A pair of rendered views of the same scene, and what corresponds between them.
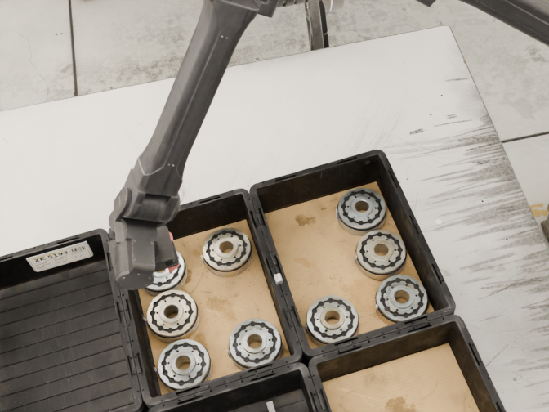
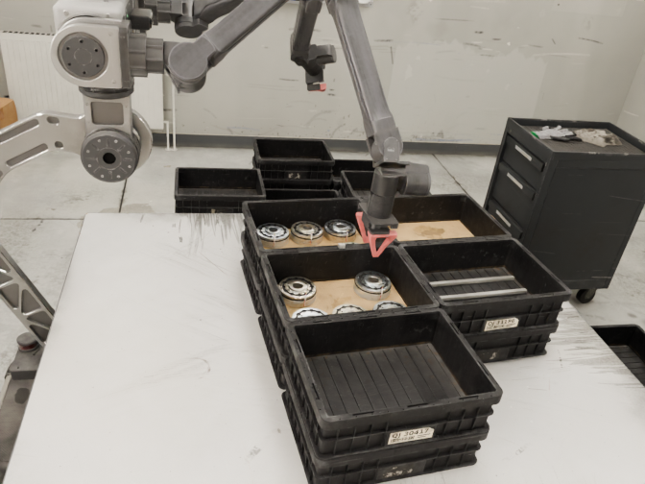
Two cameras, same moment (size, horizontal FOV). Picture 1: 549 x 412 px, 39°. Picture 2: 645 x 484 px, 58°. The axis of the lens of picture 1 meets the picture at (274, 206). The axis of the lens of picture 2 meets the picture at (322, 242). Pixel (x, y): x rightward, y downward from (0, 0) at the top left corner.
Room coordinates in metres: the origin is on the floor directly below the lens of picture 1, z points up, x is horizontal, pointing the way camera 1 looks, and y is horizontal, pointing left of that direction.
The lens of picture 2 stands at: (0.99, 1.39, 1.78)
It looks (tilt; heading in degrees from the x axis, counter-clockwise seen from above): 31 degrees down; 260
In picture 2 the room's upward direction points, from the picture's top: 7 degrees clockwise
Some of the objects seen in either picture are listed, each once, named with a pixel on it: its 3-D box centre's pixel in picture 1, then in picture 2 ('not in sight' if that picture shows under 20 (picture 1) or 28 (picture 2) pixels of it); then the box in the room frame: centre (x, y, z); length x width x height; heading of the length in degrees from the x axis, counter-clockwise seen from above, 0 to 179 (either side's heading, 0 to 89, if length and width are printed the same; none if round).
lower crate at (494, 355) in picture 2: not in sight; (467, 316); (0.30, 0.09, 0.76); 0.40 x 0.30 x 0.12; 10
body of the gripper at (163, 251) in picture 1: (138, 244); (380, 205); (0.66, 0.23, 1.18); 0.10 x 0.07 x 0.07; 100
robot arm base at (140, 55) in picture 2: not in sight; (143, 55); (1.18, 0.13, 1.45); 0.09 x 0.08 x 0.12; 95
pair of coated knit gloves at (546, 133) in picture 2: not in sight; (553, 132); (-0.57, -1.24, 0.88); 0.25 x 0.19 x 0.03; 5
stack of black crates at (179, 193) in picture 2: not in sight; (218, 224); (1.06, -1.08, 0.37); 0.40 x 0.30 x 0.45; 5
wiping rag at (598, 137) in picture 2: not in sight; (598, 135); (-0.80, -1.23, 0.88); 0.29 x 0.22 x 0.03; 5
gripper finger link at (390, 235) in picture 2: not in sight; (376, 236); (0.66, 0.25, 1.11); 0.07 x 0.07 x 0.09; 10
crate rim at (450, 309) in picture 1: (346, 247); (315, 225); (0.74, -0.13, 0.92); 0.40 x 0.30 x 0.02; 10
